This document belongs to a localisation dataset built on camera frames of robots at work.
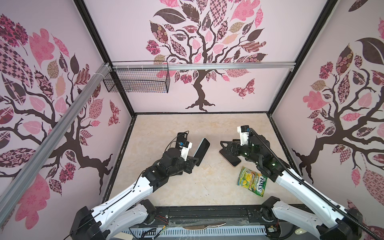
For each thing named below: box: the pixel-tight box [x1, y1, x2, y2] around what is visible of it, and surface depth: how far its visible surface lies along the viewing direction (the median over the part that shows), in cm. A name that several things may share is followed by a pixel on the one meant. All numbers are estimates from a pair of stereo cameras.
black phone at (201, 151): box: [194, 137, 210, 167], surface depth 76 cm
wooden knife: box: [182, 222, 226, 230], surface depth 72 cm
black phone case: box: [175, 132, 188, 148], surface depth 109 cm
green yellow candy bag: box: [237, 166, 268, 198], surface depth 83 cm
